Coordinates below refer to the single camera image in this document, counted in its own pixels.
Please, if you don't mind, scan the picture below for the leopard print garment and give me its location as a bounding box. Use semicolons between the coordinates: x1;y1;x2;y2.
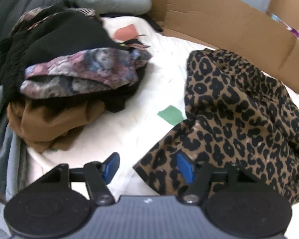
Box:
133;49;299;204

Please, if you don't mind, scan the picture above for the white cartoon bed sheet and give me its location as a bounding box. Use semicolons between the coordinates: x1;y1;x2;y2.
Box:
27;16;299;205

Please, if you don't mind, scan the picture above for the brown garment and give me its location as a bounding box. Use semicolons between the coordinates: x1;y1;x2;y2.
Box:
7;96;105;153

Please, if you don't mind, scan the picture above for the floral patterned garment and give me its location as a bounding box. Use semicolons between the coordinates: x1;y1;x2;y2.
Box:
20;48;152;99

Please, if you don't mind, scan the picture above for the black knit garment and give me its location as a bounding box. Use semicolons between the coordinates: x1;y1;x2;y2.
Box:
0;3;147;112

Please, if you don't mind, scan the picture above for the brown cardboard sheet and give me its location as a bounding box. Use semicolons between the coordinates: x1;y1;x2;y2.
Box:
149;0;299;94

